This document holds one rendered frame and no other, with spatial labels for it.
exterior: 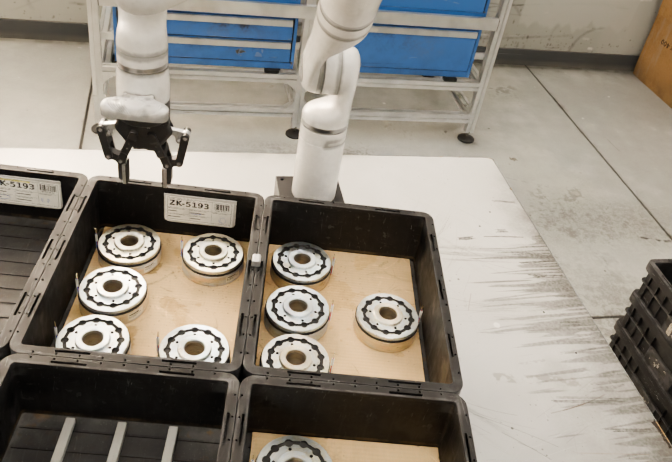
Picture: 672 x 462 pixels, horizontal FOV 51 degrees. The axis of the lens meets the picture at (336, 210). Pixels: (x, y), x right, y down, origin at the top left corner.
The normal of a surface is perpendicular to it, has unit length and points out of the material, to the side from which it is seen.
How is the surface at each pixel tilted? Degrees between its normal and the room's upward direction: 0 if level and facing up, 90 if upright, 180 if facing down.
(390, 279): 0
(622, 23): 90
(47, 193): 90
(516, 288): 0
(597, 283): 0
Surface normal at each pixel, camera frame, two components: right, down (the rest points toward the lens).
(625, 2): 0.18, 0.62
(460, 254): 0.14, -0.79
